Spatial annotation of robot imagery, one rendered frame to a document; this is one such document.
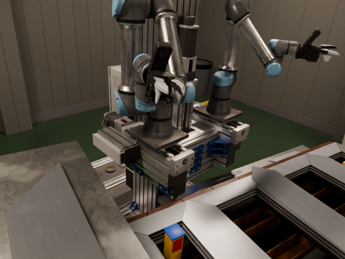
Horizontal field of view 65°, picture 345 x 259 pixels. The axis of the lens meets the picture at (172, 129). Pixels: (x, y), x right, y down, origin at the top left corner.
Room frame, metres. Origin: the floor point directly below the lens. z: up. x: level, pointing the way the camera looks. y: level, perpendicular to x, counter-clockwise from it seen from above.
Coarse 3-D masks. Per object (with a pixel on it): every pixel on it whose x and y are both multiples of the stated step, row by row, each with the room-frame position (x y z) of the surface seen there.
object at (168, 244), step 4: (164, 240) 0.73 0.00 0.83; (168, 240) 0.71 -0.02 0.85; (164, 244) 0.73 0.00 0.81; (168, 244) 0.71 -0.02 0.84; (172, 244) 0.70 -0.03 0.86; (164, 248) 0.73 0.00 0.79; (168, 248) 0.71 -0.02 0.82; (172, 248) 0.70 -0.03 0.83; (164, 252) 0.73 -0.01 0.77; (168, 252) 0.71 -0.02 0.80; (176, 252) 0.71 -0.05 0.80; (180, 252) 0.72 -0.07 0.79; (164, 256) 0.73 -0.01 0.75; (168, 256) 0.71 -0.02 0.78; (172, 256) 0.70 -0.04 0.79; (176, 256) 0.71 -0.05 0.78; (180, 256) 0.72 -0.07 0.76
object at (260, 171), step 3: (258, 168) 1.24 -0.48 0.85; (261, 168) 1.25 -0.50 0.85; (252, 171) 1.21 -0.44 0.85; (255, 171) 1.21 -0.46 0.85; (258, 171) 1.21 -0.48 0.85; (261, 171) 1.22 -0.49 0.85; (264, 171) 1.22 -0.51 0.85; (267, 171) 1.22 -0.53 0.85; (270, 171) 1.22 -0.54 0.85; (273, 171) 1.22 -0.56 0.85; (252, 174) 1.18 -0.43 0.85; (255, 174) 1.18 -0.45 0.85; (258, 174) 1.19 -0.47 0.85; (261, 174) 1.19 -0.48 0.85; (264, 174) 1.19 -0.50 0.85; (252, 177) 1.15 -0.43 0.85; (255, 177) 1.16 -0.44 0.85
